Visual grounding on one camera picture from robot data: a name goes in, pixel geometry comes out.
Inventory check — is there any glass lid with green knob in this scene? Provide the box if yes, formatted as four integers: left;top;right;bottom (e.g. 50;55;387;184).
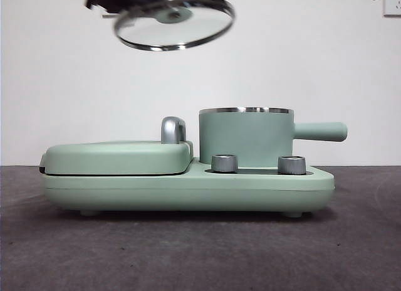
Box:
112;0;236;52

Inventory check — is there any green hinged griddle cover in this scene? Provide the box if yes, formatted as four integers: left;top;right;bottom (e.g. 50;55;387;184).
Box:
40;139;195;176

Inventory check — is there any silver control knob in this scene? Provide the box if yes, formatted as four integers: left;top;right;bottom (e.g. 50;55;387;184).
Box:
211;154;239;173
278;155;307;175

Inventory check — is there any green breakfast machine base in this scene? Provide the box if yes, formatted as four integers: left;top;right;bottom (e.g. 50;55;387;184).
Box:
42;157;335;217

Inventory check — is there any white wall socket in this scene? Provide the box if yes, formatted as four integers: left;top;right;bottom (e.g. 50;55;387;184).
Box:
382;0;401;18

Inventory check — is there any chrome griddle cover handle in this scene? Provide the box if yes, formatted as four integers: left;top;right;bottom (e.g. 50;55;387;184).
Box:
160;116;189;145

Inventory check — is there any green pot with side handle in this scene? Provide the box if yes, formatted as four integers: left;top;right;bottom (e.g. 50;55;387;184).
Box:
199;107;349;166

